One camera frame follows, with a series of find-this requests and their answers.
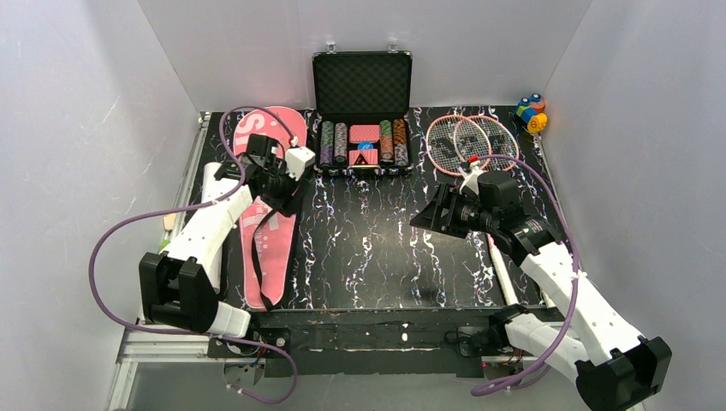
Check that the colourful toy blocks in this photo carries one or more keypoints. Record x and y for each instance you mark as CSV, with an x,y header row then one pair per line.
x,y
531,111

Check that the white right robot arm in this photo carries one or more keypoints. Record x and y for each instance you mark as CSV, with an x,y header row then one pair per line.
x,y
612,364

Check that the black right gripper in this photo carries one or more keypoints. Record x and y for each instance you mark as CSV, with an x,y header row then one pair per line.
x,y
445,211

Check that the pink racket bag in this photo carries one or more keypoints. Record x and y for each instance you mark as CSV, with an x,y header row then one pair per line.
x,y
266,245

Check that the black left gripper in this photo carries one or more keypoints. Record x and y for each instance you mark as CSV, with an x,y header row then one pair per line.
x,y
285,199

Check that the beige wooden block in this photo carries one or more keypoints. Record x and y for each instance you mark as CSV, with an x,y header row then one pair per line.
x,y
169,221

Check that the pink badminton racket left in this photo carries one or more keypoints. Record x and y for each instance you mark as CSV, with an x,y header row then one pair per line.
x,y
440,147

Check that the black poker chip case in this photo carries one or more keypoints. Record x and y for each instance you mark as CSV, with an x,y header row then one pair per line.
x,y
362,100

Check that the pink badminton racket right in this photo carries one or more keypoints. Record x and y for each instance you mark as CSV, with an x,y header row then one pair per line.
x,y
473,138

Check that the pink badminton racket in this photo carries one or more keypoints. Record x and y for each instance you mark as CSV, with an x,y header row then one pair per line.
x,y
473,138
440,147

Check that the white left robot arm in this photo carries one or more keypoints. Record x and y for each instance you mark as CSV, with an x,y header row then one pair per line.
x,y
180,286

